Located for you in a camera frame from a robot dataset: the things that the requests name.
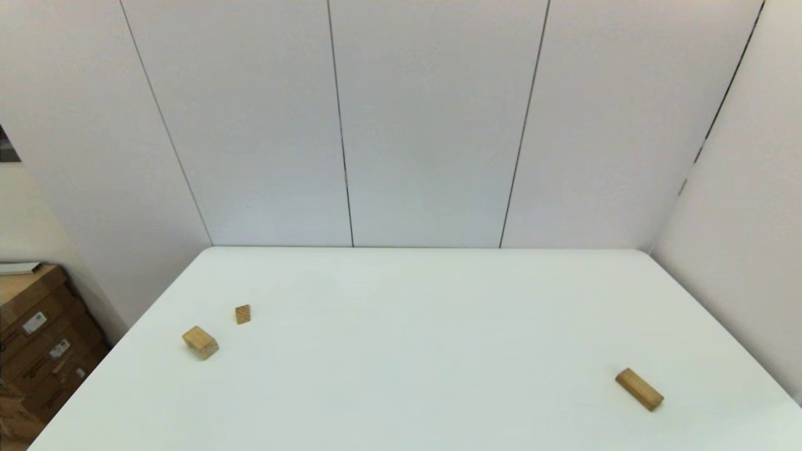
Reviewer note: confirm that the arched wooden building block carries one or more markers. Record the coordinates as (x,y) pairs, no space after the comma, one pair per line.
(200,341)

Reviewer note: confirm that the rectangular wooden building block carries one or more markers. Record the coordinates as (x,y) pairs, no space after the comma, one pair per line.
(639,388)

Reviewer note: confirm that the striped triangular wooden block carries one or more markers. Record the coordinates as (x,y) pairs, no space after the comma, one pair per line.
(243,314)

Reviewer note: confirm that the flat white board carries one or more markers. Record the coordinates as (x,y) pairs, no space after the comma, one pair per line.
(19,268)

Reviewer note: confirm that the dark wall picture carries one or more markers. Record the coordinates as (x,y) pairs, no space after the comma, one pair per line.
(6,149)

